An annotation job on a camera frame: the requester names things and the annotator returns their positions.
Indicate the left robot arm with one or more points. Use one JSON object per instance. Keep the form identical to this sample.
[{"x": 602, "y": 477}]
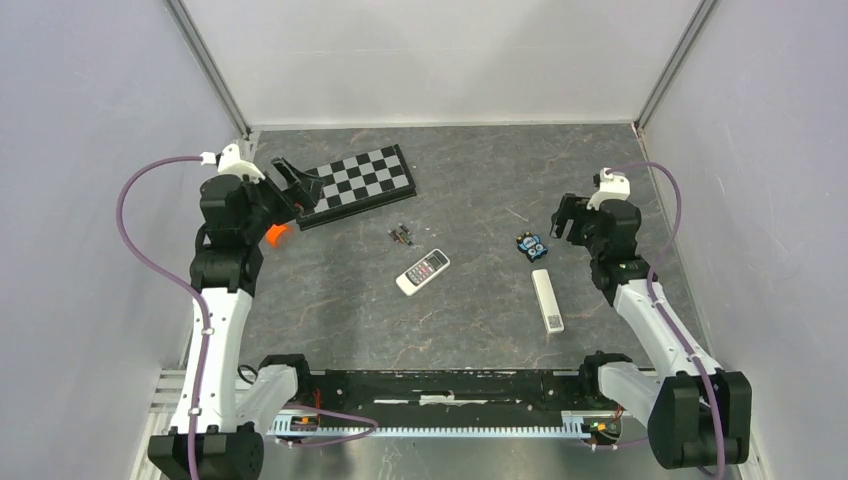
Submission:
[{"x": 215, "y": 433}]

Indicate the orange plastic cup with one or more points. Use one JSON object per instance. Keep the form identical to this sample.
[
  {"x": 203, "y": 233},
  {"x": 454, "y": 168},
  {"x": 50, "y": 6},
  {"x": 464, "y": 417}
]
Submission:
[{"x": 276, "y": 235}]

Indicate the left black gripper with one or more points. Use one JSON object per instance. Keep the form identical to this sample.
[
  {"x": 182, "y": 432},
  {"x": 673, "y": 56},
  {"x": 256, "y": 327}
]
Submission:
[{"x": 309, "y": 185}]

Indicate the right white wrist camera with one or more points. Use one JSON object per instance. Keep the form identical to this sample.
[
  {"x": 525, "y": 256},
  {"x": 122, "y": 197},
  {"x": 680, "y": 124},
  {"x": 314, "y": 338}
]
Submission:
[{"x": 610, "y": 186}]

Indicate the slim white remote control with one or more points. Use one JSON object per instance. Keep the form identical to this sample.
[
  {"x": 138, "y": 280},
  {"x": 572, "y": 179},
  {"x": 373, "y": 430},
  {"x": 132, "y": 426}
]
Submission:
[{"x": 549, "y": 308}]

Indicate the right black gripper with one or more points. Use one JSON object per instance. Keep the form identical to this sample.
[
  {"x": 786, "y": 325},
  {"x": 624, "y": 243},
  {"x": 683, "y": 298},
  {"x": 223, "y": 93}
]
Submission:
[{"x": 574, "y": 208}]

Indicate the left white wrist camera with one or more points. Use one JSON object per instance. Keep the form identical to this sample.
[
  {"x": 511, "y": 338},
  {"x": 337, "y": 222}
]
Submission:
[{"x": 230, "y": 162}]

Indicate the white remote with buttons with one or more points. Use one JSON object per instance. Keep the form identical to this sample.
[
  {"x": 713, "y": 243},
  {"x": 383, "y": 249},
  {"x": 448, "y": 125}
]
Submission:
[{"x": 413, "y": 279}]

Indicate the white toothed cable duct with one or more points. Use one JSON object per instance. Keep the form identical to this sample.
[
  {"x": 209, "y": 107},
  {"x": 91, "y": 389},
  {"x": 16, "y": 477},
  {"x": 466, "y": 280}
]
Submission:
[{"x": 297, "y": 424}]

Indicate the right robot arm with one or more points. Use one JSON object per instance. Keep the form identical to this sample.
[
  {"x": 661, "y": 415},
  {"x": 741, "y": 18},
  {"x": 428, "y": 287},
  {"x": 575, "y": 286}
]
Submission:
[{"x": 696, "y": 412}]

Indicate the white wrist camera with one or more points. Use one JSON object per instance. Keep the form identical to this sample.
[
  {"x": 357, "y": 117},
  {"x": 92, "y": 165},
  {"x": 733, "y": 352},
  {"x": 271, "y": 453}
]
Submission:
[
  {"x": 610, "y": 186},
  {"x": 230, "y": 162}
]

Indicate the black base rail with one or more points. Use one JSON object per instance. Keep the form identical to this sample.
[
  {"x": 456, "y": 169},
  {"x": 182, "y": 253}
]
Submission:
[{"x": 449, "y": 398}]

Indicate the black white chessboard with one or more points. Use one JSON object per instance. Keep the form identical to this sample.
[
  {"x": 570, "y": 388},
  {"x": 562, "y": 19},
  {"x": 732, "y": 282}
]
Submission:
[{"x": 360, "y": 183}]

